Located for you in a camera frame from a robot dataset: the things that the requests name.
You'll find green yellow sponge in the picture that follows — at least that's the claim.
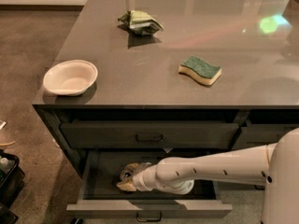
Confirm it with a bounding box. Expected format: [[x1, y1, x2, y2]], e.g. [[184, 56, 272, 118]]
[[178, 56, 221, 86]]

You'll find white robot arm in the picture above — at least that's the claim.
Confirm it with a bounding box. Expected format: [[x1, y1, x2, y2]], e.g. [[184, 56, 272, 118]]
[[117, 129, 299, 224]]

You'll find dark drawer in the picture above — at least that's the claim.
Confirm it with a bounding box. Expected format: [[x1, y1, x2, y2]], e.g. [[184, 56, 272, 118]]
[[232, 121, 299, 150], [60, 120, 239, 148]]

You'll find black bin with bottles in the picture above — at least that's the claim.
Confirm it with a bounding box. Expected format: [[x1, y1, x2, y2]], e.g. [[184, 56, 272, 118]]
[[0, 152, 24, 224]]

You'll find white bowl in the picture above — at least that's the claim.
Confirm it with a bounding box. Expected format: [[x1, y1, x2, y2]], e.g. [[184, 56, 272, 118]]
[[43, 60, 98, 96]]

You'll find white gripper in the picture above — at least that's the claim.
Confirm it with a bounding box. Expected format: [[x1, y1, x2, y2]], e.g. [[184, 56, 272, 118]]
[[117, 162, 194, 195]]

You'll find dark right top drawer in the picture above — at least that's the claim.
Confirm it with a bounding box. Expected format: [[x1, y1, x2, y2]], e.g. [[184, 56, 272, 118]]
[[232, 121, 299, 150]]

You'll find blue pepsi can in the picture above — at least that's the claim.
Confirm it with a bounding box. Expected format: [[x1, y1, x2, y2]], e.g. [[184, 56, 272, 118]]
[[120, 169, 134, 181]]

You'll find crumpled green chip bag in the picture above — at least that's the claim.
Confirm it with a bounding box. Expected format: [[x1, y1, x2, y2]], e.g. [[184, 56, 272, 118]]
[[118, 10, 164, 35]]

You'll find open middle drawer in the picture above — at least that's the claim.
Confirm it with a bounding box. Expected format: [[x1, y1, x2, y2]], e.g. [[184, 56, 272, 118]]
[[67, 149, 233, 223]]

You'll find dark cabinet counter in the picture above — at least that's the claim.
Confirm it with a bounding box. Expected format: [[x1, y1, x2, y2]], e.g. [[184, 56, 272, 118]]
[[34, 0, 299, 172]]

